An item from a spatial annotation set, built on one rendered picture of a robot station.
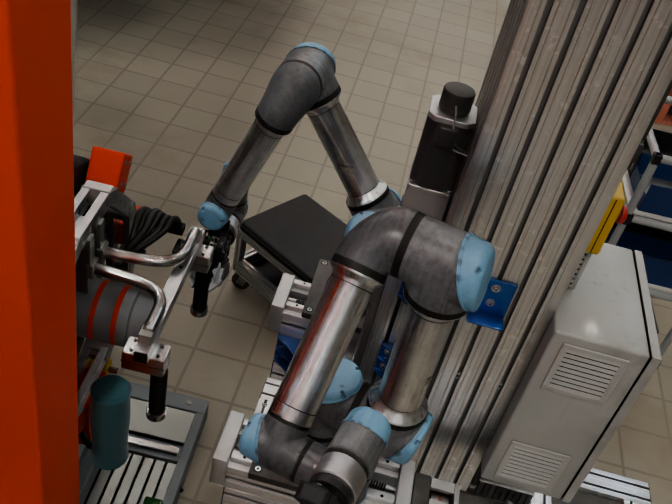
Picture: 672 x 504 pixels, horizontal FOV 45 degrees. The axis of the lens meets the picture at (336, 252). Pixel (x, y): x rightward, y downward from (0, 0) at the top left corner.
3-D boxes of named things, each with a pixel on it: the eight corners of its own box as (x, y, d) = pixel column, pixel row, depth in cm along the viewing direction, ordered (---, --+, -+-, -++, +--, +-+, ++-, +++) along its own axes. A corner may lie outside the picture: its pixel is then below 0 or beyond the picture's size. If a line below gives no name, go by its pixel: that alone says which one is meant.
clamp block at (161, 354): (128, 351, 171) (129, 333, 168) (170, 361, 171) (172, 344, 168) (120, 368, 167) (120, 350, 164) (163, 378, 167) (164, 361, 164)
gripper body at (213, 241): (197, 242, 202) (210, 215, 211) (194, 268, 207) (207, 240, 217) (227, 250, 202) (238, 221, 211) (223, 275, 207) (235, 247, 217)
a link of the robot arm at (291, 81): (316, 102, 175) (222, 242, 205) (329, 81, 183) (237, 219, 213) (271, 71, 173) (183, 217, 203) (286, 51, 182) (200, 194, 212)
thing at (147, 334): (91, 269, 177) (90, 231, 170) (177, 290, 177) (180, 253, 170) (57, 323, 163) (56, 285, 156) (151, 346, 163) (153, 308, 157)
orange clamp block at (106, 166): (93, 185, 187) (101, 147, 187) (126, 193, 187) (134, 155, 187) (83, 184, 180) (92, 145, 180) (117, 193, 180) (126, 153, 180)
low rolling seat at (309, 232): (227, 285, 325) (236, 218, 304) (292, 253, 348) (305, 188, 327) (299, 349, 305) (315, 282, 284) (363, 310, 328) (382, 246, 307)
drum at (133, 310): (79, 303, 196) (78, 259, 187) (165, 324, 196) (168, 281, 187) (55, 344, 185) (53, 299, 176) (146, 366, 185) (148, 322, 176)
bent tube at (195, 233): (122, 216, 192) (123, 180, 186) (202, 236, 192) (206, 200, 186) (94, 262, 179) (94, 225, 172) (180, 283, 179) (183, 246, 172)
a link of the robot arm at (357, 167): (360, 257, 210) (262, 70, 186) (372, 225, 222) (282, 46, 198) (402, 247, 205) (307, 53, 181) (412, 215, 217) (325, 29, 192)
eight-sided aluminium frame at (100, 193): (109, 308, 224) (112, 141, 190) (132, 313, 224) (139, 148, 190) (21, 469, 181) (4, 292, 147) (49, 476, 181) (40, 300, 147)
